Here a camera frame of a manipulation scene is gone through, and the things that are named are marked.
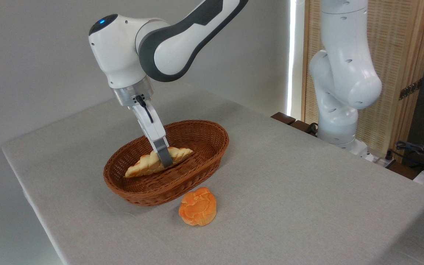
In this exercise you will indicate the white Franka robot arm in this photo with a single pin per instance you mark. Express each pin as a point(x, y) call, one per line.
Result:
point(123, 48)

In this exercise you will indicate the braided golden bread loaf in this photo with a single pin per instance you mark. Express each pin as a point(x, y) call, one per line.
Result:
point(144, 167)

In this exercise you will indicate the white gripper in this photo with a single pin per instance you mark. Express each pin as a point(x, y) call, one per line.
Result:
point(153, 127)

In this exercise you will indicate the grey tablecloth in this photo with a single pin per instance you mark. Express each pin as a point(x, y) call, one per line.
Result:
point(289, 191)

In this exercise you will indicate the metal screen hinge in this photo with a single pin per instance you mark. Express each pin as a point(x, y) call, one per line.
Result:
point(410, 89)

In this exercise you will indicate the round orange bread bun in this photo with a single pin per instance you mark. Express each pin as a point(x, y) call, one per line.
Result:
point(198, 207)

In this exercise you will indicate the white power strip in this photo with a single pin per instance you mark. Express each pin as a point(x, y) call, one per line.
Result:
point(379, 161)

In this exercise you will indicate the brown wicker oval basket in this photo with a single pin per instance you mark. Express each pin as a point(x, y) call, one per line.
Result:
point(204, 141)

